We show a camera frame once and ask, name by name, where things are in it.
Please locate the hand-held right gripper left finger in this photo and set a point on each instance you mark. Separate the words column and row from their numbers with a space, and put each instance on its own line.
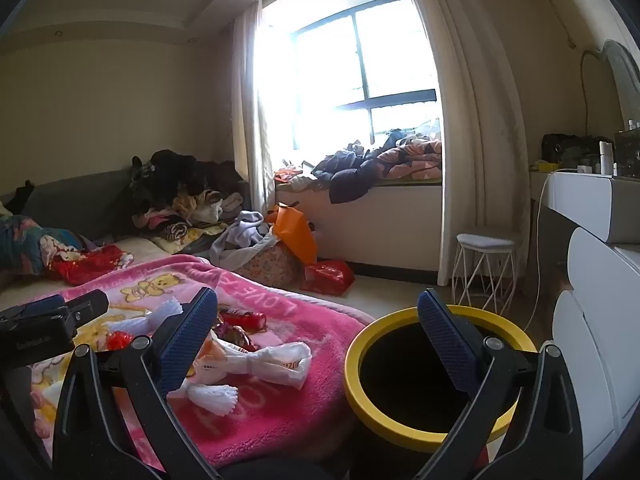
column 192, row 332

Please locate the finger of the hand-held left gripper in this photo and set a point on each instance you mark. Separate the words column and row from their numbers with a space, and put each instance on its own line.
column 90, row 307

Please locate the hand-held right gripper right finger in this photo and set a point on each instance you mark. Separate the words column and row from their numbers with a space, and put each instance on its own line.
column 447, row 340

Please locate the purple snack wrapper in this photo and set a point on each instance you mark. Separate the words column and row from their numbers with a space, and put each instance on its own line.
column 232, row 337

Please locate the small red wrapper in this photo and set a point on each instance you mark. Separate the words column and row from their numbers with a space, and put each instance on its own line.
column 118, row 341

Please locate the red snack packet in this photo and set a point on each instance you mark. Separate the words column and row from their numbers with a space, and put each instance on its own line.
column 245, row 317

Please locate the white plastic wrapper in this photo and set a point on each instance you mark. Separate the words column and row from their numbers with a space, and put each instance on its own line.
column 270, row 362

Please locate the yellow-rimmed black trash bin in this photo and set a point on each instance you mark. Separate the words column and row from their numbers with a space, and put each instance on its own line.
column 400, row 430

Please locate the red printed cloth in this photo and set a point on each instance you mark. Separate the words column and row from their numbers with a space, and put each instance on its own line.
column 85, row 265

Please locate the beige bed mattress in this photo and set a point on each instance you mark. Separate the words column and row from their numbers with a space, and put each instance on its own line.
column 135, row 250

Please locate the blue floral quilt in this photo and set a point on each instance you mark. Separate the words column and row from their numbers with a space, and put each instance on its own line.
column 30, row 245

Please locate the floral laundry basket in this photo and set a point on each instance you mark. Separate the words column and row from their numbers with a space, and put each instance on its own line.
column 272, row 265

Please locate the grey and white clothes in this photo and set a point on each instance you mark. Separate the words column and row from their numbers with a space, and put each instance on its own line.
column 245, row 232

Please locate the grey bed headboard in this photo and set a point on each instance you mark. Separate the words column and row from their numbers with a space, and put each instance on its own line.
column 75, row 195

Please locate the pink bear printed blanket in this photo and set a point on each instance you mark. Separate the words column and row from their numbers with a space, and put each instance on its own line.
column 310, row 325

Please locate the pile of mixed clothes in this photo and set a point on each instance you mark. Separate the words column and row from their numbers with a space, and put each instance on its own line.
column 200, row 210

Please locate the black cloth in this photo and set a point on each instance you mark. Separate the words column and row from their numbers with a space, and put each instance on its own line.
column 20, row 196

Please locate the white window seat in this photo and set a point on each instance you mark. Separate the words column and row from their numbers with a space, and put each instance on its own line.
column 380, row 225

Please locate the red plastic bag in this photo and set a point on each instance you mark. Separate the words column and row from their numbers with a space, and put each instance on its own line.
column 327, row 275

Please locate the orange paper bag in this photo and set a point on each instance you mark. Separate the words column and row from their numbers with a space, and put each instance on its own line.
column 295, row 230

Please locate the white scalloped cabinet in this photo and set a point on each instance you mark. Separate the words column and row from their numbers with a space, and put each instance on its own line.
column 600, row 310

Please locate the black plush toy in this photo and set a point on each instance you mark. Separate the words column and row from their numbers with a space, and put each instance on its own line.
column 167, row 165

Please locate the red and white clothes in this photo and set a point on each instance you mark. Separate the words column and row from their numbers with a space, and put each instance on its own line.
column 290, row 176

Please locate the orange patterned quilt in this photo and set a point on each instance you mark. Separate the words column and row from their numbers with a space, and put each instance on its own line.
column 415, row 157

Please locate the dark navy jacket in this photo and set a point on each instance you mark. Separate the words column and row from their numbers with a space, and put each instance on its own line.
column 350, row 180

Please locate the white vanity desk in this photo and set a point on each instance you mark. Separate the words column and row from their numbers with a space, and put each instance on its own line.
column 585, row 200

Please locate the small yellow item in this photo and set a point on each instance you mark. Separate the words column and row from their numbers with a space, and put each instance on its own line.
column 546, row 166

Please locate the cream curtain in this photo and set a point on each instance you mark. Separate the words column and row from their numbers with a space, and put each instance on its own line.
column 475, row 135

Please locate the black bag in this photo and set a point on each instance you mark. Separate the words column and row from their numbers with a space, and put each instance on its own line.
column 570, row 147

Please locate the sheer white curtain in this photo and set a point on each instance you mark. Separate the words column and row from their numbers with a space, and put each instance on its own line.
column 250, row 110

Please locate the white bottle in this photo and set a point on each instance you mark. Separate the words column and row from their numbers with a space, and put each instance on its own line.
column 606, row 157

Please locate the clear cosmetics organizer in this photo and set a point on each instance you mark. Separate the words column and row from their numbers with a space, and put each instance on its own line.
column 627, row 155

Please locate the vanity mirror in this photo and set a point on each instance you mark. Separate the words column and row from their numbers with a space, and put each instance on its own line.
column 625, row 80

